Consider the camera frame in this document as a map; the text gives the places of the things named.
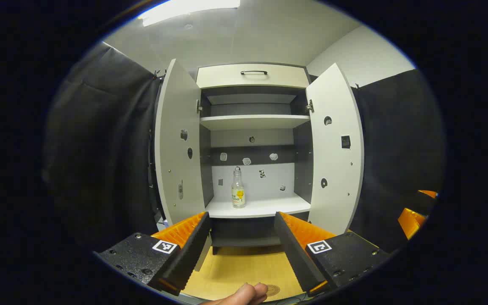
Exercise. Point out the grey white cabinet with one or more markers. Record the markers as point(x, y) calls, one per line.
point(301, 161)

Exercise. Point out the white cabinet drawer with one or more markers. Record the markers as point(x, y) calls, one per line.
point(227, 78)

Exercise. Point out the silver door hinge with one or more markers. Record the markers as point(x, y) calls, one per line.
point(199, 106)
point(310, 106)

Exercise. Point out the clear glass bottle yellow label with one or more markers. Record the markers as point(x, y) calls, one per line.
point(238, 197)

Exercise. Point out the black backdrop cloth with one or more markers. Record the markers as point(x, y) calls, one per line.
point(100, 148)

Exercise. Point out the white cabinet shelf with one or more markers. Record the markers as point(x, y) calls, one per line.
point(252, 123)
point(269, 207)

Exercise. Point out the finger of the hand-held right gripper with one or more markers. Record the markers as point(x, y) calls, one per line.
point(427, 199)
point(411, 223)

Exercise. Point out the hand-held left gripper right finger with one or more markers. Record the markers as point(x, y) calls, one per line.
point(295, 254)

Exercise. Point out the round tan coaster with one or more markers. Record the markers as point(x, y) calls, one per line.
point(274, 290)

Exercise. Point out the white cabinet door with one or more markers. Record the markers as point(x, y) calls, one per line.
point(176, 161)
point(333, 169)

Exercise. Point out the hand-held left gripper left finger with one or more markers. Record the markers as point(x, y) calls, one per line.
point(193, 254)

